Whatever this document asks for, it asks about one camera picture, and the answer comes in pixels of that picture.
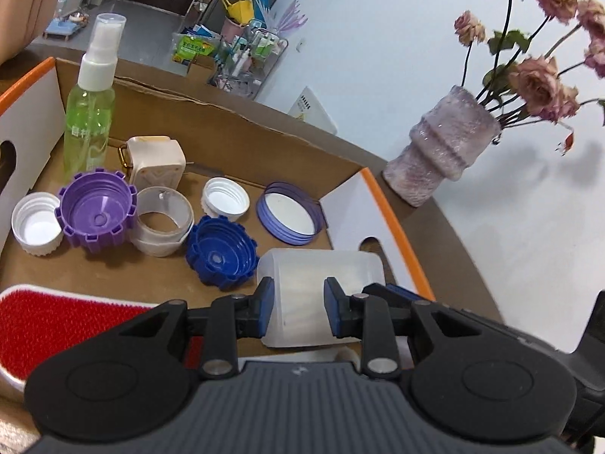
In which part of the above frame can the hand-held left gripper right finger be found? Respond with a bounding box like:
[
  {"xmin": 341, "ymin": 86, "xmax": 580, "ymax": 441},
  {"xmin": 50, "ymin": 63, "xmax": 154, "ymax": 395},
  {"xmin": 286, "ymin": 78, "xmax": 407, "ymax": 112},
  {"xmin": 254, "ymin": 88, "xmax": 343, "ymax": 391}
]
[{"xmin": 323, "ymin": 277, "xmax": 479, "ymax": 382}]

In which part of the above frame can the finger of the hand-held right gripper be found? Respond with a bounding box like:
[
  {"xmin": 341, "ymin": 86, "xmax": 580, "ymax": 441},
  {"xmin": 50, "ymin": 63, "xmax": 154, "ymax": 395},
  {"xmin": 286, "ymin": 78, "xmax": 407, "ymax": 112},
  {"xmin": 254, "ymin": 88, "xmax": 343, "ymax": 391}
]
[{"xmin": 362, "ymin": 282, "xmax": 436, "ymax": 308}]

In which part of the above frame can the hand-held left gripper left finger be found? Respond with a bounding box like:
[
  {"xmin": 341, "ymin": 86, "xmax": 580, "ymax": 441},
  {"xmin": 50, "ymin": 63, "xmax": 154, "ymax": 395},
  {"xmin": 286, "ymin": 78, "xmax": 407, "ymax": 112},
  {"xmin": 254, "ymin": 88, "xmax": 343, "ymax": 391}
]
[{"xmin": 112, "ymin": 277, "xmax": 276, "ymax": 380}]

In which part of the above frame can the translucent plastic container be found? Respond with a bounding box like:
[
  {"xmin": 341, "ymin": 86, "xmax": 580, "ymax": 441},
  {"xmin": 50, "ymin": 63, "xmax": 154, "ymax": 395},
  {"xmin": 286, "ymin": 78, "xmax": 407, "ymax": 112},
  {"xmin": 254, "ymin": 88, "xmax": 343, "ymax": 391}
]
[{"xmin": 255, "ymin": 247, "xmax": 386, "ymax": 350}]

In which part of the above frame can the cardboard box with orange edge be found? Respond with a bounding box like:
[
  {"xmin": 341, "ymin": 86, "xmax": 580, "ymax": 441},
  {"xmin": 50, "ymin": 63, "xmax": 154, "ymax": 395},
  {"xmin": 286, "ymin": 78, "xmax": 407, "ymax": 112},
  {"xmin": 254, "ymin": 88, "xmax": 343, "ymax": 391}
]
[{"xmin": 0, "ymin": 56, "xmax": 436, "ymax": 440}]

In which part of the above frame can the beige plastic case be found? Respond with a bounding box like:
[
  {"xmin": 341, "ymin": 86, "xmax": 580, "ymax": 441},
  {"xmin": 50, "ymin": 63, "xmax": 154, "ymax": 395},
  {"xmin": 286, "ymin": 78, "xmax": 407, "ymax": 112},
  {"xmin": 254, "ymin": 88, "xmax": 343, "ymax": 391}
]
[{"xmin": 117, "ymin": 135, "xmax": 186, "ymax": 191}]

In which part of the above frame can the large white ribbed bottle cap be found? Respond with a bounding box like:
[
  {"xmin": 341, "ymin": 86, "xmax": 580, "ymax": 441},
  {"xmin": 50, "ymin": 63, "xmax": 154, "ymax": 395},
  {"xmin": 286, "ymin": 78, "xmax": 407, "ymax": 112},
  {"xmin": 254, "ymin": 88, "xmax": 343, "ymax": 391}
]
[{"xmin": 11, "ymin": 192, "xmax": 65, "ymax": 256}]

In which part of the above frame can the blue notched cap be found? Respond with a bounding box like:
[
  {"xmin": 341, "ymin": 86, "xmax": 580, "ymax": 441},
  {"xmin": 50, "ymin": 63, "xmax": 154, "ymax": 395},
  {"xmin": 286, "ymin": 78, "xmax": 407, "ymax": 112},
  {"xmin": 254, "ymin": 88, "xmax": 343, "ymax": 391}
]
[{"xmin": 185, "ymin": 215, "xmax": 259, "ymax": 291}]

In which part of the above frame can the purple round lid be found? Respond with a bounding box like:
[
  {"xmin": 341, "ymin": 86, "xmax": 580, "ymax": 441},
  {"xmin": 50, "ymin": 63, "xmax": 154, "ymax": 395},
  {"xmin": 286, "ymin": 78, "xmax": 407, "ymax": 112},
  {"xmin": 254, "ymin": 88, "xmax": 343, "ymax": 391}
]
[{"xmin": 256, "ymin": 180, "xmax": 327, "ymax": 247}]

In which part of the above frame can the small white bottle cap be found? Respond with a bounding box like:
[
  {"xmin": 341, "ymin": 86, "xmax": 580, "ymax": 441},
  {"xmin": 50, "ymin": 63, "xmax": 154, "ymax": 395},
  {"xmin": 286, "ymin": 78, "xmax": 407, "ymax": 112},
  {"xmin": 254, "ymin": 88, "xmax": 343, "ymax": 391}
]
[{"xmin": 202, "ymin": 177, "xmax": 250, "ymax": 221}]

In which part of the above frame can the pale purple ribbed vase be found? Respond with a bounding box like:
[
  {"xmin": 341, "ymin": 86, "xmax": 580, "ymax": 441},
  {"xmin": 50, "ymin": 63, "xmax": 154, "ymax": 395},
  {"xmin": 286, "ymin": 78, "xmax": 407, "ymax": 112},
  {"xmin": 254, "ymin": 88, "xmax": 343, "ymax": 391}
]
[{"xmin": 382, "ymin": 85, "xmax": 502, "ymax": 208}]

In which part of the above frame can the purple notched cap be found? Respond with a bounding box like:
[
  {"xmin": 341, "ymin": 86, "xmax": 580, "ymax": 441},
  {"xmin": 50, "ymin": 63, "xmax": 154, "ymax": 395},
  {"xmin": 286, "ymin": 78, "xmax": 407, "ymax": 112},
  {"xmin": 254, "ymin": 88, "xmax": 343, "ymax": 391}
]
[{"xmin": 55, "ymin": 170, "xmax": 138, "ymax": 250}]

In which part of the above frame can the red lint brush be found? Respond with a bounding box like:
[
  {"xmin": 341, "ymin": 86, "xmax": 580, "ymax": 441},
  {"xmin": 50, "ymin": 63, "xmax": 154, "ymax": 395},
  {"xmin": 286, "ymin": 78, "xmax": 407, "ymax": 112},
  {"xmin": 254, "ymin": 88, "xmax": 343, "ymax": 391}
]
[{"xmin": 0, "ymin": 284, "xmax": 190, "ymax": 395}]

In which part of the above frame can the small brown cardboard box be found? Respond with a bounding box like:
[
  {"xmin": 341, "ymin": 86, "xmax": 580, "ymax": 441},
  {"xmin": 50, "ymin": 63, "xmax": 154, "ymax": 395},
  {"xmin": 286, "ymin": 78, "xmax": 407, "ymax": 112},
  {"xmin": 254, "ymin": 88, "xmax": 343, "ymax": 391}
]
[{"xmin": 186, "ymin": 54, "xmax": 218, "ymax": 77}]

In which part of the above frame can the dried pink rose bouquet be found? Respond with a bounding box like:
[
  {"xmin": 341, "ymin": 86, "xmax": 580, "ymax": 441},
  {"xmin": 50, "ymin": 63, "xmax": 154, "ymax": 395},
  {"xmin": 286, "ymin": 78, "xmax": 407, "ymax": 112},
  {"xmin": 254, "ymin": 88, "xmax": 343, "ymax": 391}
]
[{"xmin": 454, "ymin": 0, "xmax": 605, "ymax": 153}]

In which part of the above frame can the green spray bottle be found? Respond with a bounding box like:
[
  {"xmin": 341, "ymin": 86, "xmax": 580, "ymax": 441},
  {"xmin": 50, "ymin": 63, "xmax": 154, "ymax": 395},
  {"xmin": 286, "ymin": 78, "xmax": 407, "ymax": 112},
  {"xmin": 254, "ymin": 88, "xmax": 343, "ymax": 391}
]
[{"xmin": 63, "ymin": 13, "xmax": 127, "ymax": 185}]

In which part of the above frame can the green printed bag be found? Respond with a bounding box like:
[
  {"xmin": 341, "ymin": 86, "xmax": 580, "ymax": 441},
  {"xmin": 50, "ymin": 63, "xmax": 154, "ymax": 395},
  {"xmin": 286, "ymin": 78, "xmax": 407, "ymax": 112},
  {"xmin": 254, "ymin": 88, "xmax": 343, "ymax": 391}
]
[{"xmin": 171, "ymin": 33, "xmax": 219, "ymax": 65}]

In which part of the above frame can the pink bucket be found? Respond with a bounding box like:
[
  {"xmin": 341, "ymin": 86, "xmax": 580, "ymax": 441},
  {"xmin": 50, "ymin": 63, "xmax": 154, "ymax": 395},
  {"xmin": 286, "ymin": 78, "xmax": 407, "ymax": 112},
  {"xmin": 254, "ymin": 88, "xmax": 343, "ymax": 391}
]
[{"xmin": 223, "ymin": 16, "xmax": 247, "ymax": 41}]

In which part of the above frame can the blue pet feeding station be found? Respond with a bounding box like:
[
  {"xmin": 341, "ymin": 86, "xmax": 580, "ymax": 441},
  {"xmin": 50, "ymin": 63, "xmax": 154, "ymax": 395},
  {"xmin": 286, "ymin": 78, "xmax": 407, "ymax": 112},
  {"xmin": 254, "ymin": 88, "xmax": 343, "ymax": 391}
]
[{"xmin": 45, "ymin": 0, "xmax": 90, "ymax": 39}]

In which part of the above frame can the pink hard-shell suitcase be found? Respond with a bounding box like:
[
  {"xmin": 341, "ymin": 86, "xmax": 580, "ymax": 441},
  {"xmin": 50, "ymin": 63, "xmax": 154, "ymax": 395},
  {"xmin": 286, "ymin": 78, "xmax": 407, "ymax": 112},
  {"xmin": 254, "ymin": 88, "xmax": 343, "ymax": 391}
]
[{"xmin": 0, "ymin": 0, "xmax": 74, "ymax": 65}]

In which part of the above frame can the translucent plastic ring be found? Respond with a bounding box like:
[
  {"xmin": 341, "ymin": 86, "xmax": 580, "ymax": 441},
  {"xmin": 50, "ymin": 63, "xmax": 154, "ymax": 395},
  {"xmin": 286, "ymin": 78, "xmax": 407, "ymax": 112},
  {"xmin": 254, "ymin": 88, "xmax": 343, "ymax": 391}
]
[{"xmin": 130, "ymin": 186, "xmax": 195, "ymax": 258}]

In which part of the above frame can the wire rack with clutter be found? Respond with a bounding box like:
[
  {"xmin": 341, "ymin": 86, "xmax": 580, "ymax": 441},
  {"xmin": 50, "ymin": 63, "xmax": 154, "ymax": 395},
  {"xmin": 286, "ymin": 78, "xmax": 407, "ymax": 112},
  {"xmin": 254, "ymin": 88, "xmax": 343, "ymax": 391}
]
[{"xmin": 208, "ymin": 26, "xmax": 289, "ymax": 101}]

